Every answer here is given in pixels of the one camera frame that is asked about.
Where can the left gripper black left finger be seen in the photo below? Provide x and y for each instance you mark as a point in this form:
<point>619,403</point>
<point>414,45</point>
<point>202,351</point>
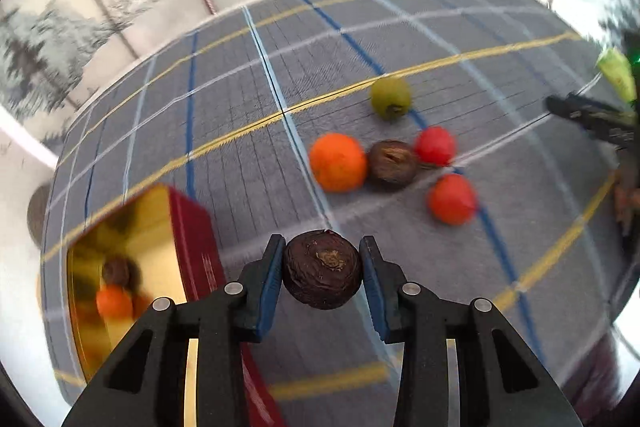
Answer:
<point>142,382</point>

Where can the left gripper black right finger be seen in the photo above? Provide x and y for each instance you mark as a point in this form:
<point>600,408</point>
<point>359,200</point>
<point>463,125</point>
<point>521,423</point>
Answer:
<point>501,381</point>

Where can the red tomato fruit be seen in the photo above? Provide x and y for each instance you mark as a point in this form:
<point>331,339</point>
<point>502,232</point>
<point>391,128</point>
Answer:
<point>435,146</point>

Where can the green round fruit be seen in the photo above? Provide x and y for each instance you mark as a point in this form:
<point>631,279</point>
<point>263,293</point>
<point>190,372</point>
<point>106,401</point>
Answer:
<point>390,97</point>

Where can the orange tangerine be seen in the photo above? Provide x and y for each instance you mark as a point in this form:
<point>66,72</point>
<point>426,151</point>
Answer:
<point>338,163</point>

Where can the smooth orange fruit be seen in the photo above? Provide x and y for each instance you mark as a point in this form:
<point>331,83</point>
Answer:
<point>114,303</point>

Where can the dark brown mangosteen fruit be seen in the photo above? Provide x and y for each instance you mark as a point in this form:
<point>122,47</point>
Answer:
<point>120,271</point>

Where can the person hand on gripper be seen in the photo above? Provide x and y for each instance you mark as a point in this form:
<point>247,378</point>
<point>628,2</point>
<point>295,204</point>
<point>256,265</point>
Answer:
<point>626,197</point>

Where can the gold and red toffee tin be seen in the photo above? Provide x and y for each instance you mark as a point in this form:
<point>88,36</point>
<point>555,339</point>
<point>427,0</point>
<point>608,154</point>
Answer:
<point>171,240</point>

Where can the grey plaid tablecloth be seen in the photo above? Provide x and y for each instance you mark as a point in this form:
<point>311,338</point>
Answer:
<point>421,122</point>

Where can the dark brown passion fruit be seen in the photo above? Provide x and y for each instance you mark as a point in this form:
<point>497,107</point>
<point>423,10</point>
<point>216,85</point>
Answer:
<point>392,163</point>

